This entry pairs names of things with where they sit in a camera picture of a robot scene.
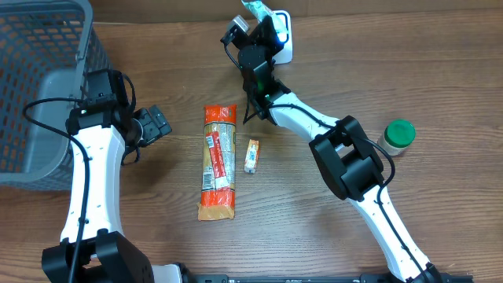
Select teal wet wipes pack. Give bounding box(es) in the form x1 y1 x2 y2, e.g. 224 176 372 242
241 0 290 42

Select orange red noodle packet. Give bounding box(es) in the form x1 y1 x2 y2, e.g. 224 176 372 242
198 105 237 221

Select orange Kleenex tissue pack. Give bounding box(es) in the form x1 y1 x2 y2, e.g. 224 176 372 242
244 139 259 174

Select green lid jar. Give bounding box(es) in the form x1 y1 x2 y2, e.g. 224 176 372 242
377 119 416 156

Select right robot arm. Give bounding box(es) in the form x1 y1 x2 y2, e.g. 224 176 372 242
221 16 442 282

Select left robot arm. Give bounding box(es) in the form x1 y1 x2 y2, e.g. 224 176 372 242
42 69 187 282

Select white barcode scanner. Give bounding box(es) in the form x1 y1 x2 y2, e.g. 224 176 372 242
274 10 293 64

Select grey plastic mesh basket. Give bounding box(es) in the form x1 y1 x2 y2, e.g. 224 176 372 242
1 0 111 191

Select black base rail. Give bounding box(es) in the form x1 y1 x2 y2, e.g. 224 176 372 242
188 273 475 283

